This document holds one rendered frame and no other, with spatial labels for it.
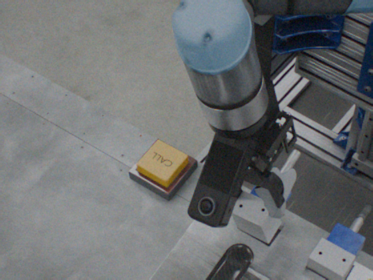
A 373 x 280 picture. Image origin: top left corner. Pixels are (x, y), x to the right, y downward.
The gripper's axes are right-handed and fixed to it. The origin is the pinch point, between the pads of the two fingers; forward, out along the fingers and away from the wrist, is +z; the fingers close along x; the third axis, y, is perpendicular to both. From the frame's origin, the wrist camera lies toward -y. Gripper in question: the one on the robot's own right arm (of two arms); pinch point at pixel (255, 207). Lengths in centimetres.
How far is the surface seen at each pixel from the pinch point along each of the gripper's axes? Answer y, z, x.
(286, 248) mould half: -1.3, 5.5, -4.8
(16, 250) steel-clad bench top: -20.3, 6.8, 31.6
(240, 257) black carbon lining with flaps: -5.7, 4.7, -0.2
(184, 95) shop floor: 60, 93, 82
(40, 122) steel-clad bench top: 0.2, 7.8, 45.5
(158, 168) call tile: 1.9, 7.8, 20.8
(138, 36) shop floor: 74, 91, 111
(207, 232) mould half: -5.0, 3.5, 5.4
